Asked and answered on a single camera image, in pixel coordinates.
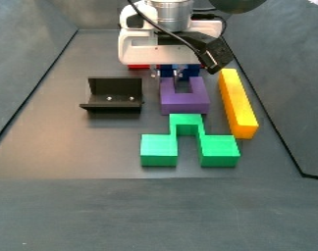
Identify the green zigzag block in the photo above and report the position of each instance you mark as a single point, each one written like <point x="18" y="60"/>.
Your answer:
<point x="217" y="149"/>

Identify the blue U-shaped block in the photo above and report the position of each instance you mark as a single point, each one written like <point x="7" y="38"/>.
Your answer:
<point x="192" y="70"/>

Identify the red board with slots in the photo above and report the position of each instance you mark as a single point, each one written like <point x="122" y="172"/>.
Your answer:
<point x="138" y="67"/>

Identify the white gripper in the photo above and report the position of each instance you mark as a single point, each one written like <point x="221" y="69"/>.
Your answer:
<point x="142" y="20"/>

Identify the yellow long block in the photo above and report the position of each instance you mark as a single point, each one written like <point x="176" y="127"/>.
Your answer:
<point x="240" y="115"/>

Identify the black angled fixture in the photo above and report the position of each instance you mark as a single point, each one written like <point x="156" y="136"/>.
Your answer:
<point x="114" y="94"/>

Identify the purple U-shaped block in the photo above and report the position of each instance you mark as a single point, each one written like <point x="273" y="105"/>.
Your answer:
<point x="184" y="103"/>

